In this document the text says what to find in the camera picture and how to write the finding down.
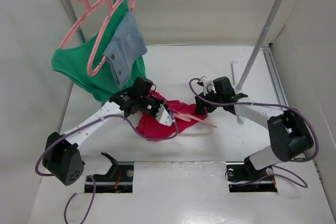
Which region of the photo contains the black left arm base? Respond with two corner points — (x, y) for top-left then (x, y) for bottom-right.
(92, 152), (134, 194)

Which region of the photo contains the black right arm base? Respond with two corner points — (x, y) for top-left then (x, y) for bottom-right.
(225, 158), (278, 193)

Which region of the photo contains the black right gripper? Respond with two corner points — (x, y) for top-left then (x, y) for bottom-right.
(194, 86), (224, 116)

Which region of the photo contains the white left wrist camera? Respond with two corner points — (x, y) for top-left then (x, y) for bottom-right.
(155, 104), (173, 126)

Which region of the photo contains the pink hanger with garments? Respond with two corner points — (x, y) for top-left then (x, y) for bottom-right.
(86, 0), (137, 77)

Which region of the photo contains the red t shirt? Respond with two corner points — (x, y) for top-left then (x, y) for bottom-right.
(135, 92), (207, 141)

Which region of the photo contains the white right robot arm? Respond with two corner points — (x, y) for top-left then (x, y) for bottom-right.
(195, 76), (319, 180)

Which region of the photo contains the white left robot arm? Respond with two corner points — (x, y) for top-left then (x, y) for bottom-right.
(42, 77), (173, 186)

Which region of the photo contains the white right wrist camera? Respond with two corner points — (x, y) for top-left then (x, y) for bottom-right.
(197, 76), (216, 96)

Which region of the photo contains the blue denim garment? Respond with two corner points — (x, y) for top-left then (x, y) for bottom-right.
(103, 11), (147, 89)

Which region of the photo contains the green garment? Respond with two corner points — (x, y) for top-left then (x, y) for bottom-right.
(51, 0), (136, 103)

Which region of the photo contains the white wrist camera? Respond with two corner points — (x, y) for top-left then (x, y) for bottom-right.
(197, 76), (216, 96)
(155, 104), (173, 126)

